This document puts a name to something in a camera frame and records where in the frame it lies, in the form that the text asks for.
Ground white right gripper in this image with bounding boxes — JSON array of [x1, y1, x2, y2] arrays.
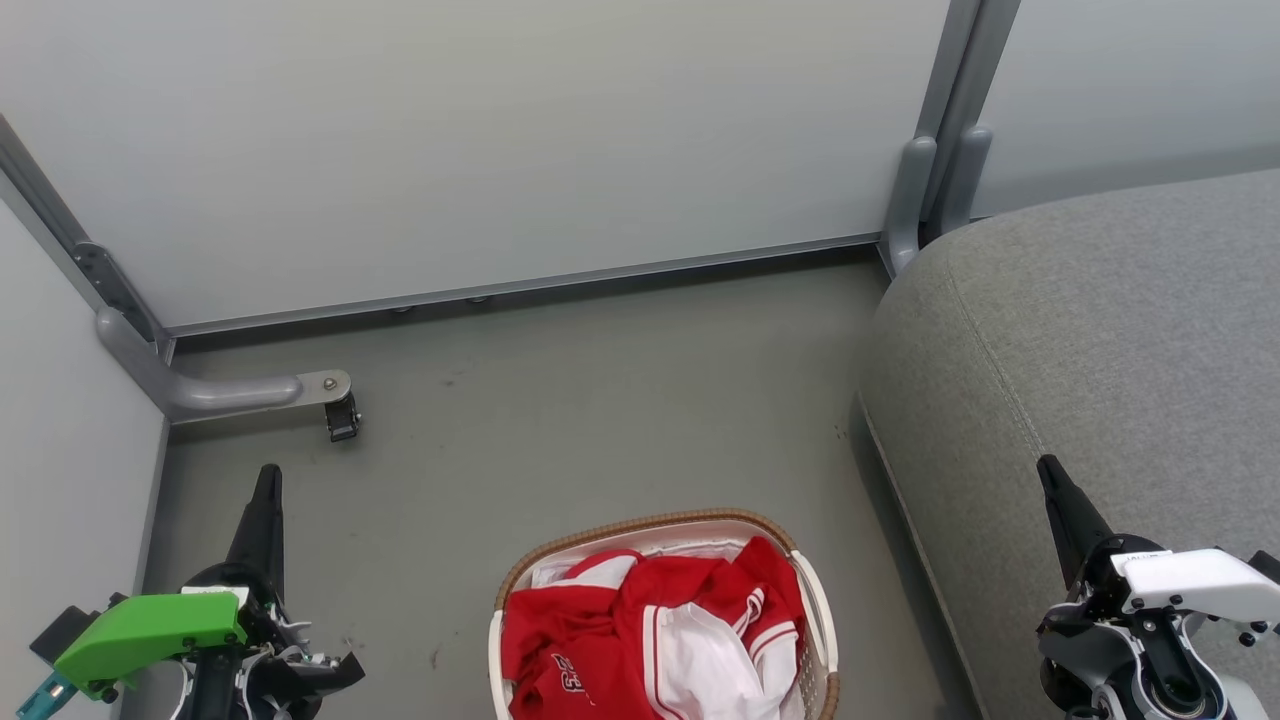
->
[[1035, 454, 1280, 691]]

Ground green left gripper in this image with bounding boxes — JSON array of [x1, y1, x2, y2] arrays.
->
[[55, 463, 366, 720]]

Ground red jersey with navy number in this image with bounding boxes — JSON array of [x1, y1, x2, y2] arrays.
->
[[500, 548, 661, 720]]

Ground red and white jersey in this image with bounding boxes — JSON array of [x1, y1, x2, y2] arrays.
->
[[625, 535, 809, 720]]

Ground grey fabric sofa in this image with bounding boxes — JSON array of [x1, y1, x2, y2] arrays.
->
[[858, 168, 1280, 720]]

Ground black caster wheel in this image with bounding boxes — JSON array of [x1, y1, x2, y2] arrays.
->
[[325, 392, 362, 443]]

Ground long grey partition foot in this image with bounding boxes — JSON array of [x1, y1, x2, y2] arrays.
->
[[97, 308, 353, 423]]

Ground white laundry basket brown rim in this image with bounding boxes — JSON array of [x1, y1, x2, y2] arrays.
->
[[488, 508, 841, 720]]

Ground short grey partition foot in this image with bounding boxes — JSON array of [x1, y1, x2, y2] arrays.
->
[[880, 135, 938, 278], [938, 124, 995, 239]]

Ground white basket liner cloth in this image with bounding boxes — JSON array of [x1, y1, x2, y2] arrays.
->
[[530, 538, 761, 589]]

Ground teal left cable connector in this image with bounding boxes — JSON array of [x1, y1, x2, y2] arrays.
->
[[15, 670, 81, 720]]

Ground grey corner partition post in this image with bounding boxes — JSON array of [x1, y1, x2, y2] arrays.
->
[[0, 113, 173, 353]]

